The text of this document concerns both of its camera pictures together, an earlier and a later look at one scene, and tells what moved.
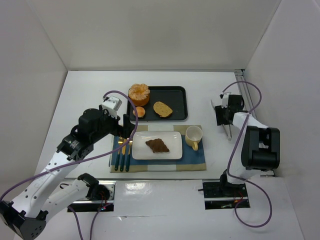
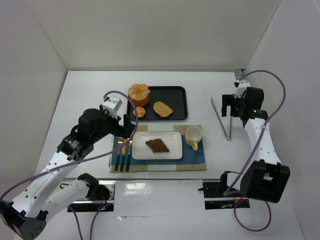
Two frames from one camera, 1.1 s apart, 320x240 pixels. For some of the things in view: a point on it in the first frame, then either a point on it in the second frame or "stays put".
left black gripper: (126, 125) stays put
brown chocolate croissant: (157, 145) stays put
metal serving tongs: (229, 137) stays put
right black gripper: (221, 116) to (229, 100)
